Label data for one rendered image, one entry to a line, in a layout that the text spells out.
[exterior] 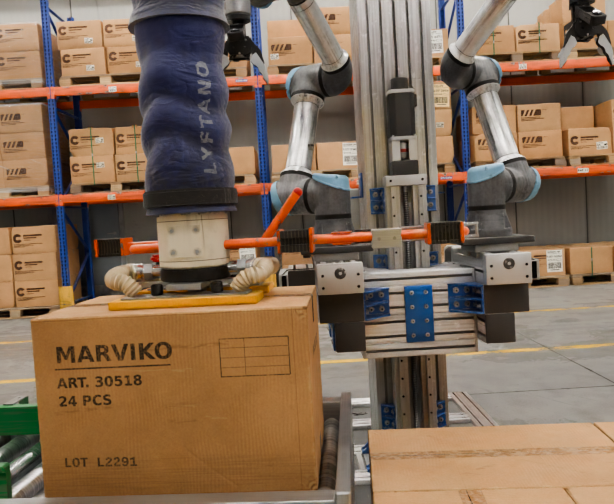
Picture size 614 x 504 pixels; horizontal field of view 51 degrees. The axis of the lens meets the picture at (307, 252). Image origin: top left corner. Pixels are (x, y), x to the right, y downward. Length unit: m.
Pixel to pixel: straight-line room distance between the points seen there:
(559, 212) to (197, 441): 9.63
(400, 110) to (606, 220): 9.04
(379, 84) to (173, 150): 0.96
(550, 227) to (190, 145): 9.46
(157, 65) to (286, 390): 0.78
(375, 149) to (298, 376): 1.06
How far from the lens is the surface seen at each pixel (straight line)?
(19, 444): 2.07
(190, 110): 1.52
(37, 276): 9.35
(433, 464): 1.61
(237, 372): 1.40
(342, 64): 2.18
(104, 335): 1.46
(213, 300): 1.45
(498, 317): 2.03
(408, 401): 2.25
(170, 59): 1.54
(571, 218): 10.84
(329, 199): 2.02
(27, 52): 9.53
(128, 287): 1.53
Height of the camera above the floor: 1.14
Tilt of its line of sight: 3 degrees down
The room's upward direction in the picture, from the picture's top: 3 degrees counter-clockwise
